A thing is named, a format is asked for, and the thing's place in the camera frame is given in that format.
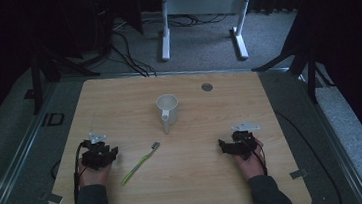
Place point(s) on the grey tape piece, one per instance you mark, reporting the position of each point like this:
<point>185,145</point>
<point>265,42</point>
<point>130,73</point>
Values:
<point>298,173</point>
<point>54,198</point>

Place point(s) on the white desk frame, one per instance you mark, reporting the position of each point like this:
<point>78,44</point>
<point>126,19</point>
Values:
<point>200,5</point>

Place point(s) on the green toothbrush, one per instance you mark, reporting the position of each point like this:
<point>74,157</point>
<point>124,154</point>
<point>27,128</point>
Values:
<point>139,164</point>

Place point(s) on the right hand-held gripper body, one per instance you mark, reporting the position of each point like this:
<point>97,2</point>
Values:
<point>244,142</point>

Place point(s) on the black rectangular floor frame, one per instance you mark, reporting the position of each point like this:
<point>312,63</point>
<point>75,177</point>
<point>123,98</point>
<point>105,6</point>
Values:
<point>55,119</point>

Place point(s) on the person's left hand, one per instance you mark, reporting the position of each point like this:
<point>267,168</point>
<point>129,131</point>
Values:
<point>93,177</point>

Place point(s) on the person's right hand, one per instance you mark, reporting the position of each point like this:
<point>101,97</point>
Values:
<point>250,166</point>

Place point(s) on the black stand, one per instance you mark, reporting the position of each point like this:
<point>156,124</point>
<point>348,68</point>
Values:
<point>37,75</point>
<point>302,60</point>

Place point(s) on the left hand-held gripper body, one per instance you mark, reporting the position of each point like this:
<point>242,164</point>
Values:
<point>94,156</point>

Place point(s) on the metal floor rail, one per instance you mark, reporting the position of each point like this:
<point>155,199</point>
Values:
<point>339,153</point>
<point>14,161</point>

